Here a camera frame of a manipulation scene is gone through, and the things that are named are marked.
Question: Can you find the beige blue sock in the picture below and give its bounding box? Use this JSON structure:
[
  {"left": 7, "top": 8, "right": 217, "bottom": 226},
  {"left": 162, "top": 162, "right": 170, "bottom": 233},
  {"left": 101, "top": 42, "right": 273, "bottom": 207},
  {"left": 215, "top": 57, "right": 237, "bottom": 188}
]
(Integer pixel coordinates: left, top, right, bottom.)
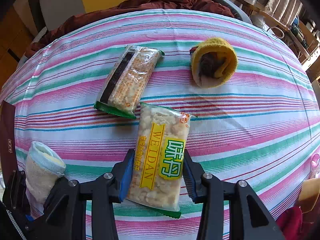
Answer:
[{"left": 25, "top": 141, "right": 66, "bottom": 204}]

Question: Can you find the yellow label snack packet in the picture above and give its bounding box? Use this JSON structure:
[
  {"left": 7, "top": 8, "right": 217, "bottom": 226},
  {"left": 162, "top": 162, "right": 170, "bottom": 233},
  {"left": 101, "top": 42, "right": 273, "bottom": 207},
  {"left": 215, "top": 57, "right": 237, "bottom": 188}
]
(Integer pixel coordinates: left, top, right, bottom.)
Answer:
[{"left": 127, "top": 102, "right": 194, "bottom": 218}]

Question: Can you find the orange corn snack packet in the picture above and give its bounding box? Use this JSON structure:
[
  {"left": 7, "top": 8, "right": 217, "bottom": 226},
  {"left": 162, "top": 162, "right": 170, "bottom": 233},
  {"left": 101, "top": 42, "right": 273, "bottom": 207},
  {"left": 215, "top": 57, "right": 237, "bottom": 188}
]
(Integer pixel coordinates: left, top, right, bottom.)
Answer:
[{"left": 94, "top": 45, "right": 164, "bottom": 120}]

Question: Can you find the yellow sock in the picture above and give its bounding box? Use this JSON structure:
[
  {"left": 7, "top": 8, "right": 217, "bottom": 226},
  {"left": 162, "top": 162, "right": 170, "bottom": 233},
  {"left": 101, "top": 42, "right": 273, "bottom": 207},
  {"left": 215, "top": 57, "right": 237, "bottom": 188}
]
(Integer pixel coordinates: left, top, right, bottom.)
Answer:
[{"left": 189, "top": 37, "right": 238, "bottom": 88}]

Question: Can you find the dark red booklet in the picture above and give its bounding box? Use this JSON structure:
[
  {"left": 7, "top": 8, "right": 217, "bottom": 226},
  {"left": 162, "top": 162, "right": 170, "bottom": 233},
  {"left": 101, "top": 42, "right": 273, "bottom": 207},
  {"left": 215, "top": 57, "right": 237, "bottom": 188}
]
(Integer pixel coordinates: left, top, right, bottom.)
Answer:
[{"left": 0, "top": 101, "right": 18, "bottom": 186}]

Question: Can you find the wooden side desk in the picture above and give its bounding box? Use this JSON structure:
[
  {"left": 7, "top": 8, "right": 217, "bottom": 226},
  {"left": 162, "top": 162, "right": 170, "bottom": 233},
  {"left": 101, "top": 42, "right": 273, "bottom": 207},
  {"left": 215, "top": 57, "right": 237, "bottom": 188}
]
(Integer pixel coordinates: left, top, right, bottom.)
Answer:
[{"left": 234, "top": 0, "right": 319, "bottom": 69}]

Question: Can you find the right pink curtain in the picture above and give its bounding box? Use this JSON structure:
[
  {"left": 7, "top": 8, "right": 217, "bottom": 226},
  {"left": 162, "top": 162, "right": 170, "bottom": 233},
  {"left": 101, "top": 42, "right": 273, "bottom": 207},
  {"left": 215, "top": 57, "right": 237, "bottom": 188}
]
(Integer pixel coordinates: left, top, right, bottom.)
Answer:
[{"left": 258, "top": 0, "right": 302, "bottom": 27}]

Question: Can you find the maroon blanket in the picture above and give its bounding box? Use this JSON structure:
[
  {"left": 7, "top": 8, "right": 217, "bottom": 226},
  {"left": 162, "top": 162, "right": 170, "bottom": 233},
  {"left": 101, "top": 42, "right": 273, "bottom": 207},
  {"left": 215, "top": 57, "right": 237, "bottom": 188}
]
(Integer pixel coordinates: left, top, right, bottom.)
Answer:
[{"left": 25, "top": 0, "right": 235, "bottom": 58}]

